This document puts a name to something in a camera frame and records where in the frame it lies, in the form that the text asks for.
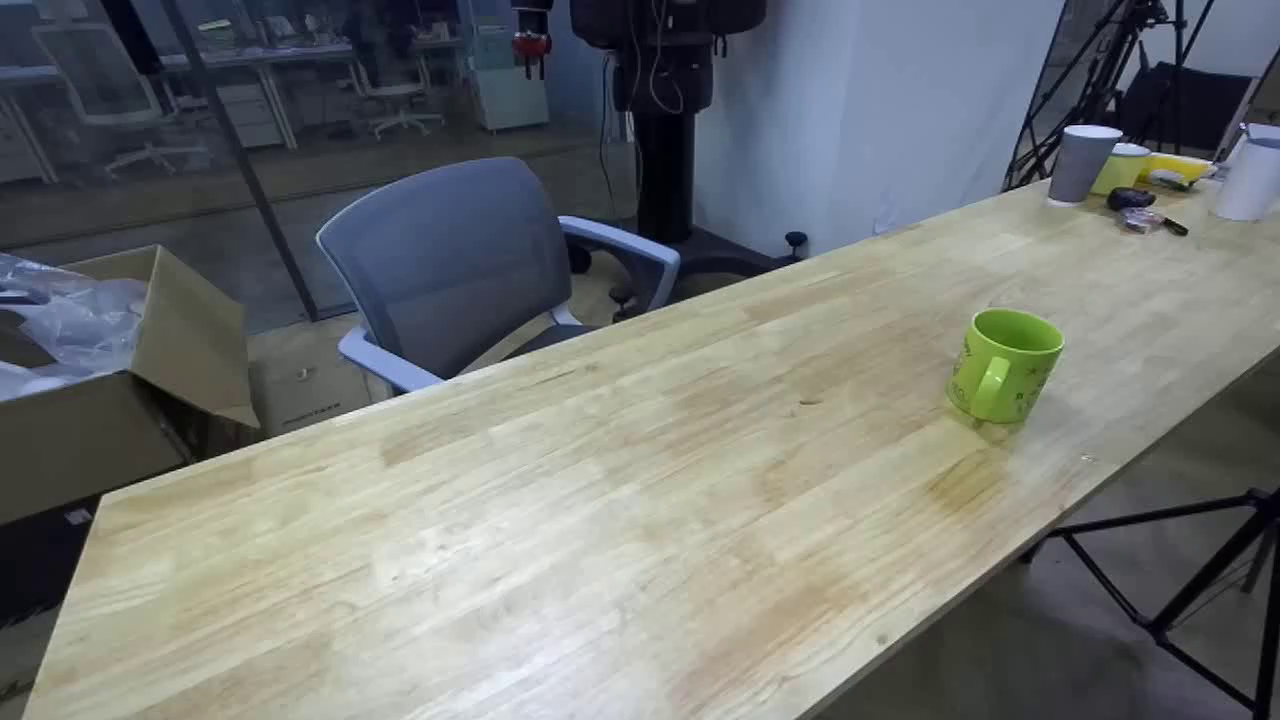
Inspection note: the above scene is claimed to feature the green ceramic mug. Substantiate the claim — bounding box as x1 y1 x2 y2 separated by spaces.
947 310 1074 434

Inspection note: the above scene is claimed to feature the grey mesh office chair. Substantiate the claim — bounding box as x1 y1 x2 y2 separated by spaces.
311 151 683 402

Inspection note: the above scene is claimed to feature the pale green cabinet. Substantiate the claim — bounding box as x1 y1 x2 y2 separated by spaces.
456 0 558 136

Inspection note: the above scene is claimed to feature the red hanging object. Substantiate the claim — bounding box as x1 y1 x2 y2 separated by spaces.
507 6 558 74

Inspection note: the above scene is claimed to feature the brown cardboard box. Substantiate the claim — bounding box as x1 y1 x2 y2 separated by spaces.
0 242 266 534

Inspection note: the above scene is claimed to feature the white background desk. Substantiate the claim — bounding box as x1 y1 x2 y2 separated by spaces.
157 36 368 158

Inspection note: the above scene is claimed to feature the black light stand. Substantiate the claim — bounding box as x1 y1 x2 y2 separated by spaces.
999 0 1220 193

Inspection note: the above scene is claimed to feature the small black tool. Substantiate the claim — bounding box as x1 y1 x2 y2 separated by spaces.
1105 184 1193 242

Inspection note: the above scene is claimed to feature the yellow cup with lid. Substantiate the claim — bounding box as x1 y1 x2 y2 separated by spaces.
1093 142 1157 199

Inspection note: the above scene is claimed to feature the clear plastic wrap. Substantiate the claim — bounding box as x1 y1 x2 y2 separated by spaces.
0 252 154 407

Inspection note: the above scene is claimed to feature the yellow flat object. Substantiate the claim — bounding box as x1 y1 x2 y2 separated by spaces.
1144 151 1220 193

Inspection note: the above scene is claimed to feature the black fabric case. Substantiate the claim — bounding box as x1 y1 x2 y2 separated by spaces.
1118 58 1266 163

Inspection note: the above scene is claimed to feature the white background office chair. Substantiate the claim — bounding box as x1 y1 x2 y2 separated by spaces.
28 16 186 182

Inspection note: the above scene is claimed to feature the white paper cup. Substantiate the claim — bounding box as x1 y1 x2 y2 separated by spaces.
1208 121 1280 229

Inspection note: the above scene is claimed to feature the black pedestal stand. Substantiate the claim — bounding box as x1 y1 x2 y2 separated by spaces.
570 0 818 281

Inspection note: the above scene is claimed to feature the black partition frame bar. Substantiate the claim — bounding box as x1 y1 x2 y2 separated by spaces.
157 0 325 325

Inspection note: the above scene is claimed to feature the black camera tripod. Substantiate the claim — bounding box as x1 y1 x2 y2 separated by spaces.
1018 484 1280 720

